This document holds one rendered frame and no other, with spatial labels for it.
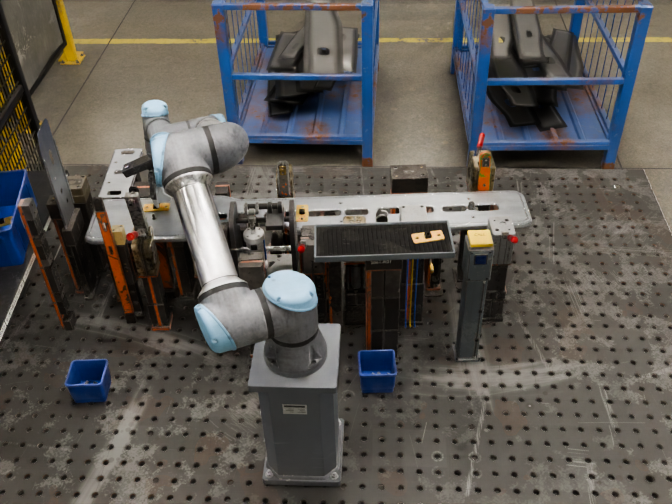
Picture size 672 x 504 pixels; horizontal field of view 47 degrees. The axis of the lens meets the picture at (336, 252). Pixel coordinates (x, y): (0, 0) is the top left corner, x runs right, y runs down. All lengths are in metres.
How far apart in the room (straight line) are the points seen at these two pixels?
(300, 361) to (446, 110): 3.34
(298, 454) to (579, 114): 3.16
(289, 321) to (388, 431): 0.63
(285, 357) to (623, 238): 1.54
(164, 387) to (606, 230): 1.64
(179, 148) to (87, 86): 3.75
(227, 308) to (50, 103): 3.89
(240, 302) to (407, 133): 3.13
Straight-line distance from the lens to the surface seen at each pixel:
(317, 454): 2.04
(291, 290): 1.70
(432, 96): 5.10
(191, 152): 1.83
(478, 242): 2.10
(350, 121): 4.51
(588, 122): 4.65
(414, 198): 2.50
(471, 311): 2.26
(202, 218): 1.78
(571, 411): 2.34
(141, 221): 2.32
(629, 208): 3.10
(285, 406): 1.89
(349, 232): 2.11
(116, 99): 5.34
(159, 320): 2.53
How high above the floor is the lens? 2.49
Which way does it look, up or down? 41 degrees down
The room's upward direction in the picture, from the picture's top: 2 degrees counter-clockwise
